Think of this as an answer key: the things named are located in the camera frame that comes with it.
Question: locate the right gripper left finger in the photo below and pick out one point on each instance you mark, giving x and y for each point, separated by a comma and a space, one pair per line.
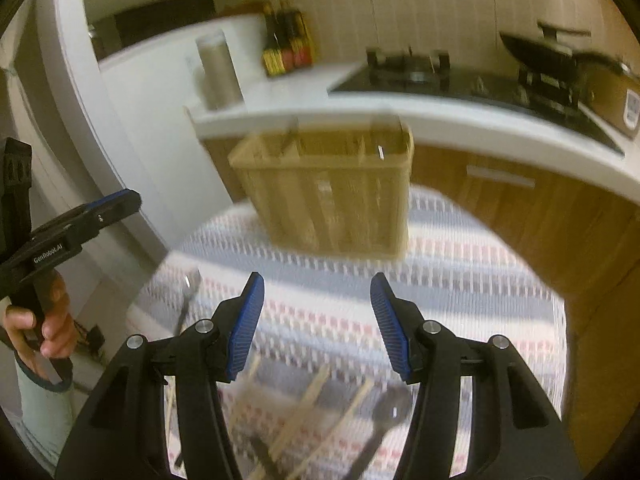
119, 433

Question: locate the striped woven table mat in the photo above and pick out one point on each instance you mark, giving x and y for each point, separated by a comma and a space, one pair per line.
317, 311

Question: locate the black plastic spoon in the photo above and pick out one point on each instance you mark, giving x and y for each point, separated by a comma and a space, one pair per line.
391, 410

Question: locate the black wok with lid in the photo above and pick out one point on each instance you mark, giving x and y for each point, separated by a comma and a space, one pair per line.
547, 55

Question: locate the wooden chopstick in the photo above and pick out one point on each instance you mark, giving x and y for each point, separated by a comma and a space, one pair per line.
234, 396
303, 408
360, 395

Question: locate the person left hand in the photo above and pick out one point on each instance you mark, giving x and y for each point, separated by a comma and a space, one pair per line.
59, 335

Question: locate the gold rice cooker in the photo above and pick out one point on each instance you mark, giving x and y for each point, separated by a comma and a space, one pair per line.
613, 94

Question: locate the white refrigerator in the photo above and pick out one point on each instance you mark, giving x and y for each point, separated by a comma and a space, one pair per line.
156, 87

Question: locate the dark soy sauce bottle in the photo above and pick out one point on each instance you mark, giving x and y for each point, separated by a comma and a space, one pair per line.
272, 55

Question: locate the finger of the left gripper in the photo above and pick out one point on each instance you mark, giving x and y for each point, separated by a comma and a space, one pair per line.
114, 207

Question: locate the gold thermos bottle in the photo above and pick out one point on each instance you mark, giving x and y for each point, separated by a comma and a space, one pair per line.
219, 71

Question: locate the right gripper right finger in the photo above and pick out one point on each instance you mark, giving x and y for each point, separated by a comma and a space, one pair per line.
515, 432

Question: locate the black gas stove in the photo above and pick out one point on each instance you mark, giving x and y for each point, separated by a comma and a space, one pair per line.
433, 75

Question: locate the red label sauce bottle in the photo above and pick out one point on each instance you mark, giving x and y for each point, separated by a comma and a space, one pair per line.
297, 34

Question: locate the beige plastic utensil basket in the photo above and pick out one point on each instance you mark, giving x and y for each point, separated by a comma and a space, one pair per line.
338, 190

